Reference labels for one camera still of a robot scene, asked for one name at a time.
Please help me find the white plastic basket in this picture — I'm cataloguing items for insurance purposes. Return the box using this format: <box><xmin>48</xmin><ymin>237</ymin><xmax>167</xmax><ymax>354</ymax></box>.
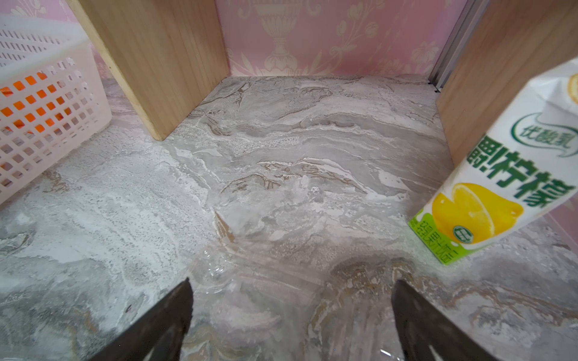
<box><xmin>1</xmin><ymin>14</ymin><xmax>111</xmax><ymax>202</ymax></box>

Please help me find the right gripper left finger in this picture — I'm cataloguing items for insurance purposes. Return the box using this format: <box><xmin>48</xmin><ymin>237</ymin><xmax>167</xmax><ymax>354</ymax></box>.
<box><xmin>91</xmin><ymin>279</ymin><xmax>194</xmax><ymax>360</ymax></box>

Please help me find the wooden two-tier shelf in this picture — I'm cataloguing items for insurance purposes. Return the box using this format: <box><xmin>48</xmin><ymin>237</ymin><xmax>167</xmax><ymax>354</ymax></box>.
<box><xmin>69</xmin><ymin>1</ymin><xmax>577</xmax><ymax>161</ymax></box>

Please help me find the orange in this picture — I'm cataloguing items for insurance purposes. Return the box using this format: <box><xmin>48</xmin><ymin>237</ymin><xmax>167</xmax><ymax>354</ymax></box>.
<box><xmin>1</xmin><ymin>72</ymin><xmax>71</xmax><ymax>135</ymax></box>

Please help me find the lemon drink carton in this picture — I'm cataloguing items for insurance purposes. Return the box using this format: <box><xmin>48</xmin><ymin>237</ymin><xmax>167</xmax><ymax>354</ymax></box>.
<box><xmin>409</xmin><ymin>60</ymin><xmax>577</xmax><ymax>265</ymax></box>

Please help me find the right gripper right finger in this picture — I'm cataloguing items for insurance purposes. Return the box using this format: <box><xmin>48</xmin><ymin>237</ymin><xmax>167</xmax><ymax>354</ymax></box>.
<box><xmin>391</xmin><ymin>279</ymin><xmax>495</xmax><ymax>360</ymax></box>

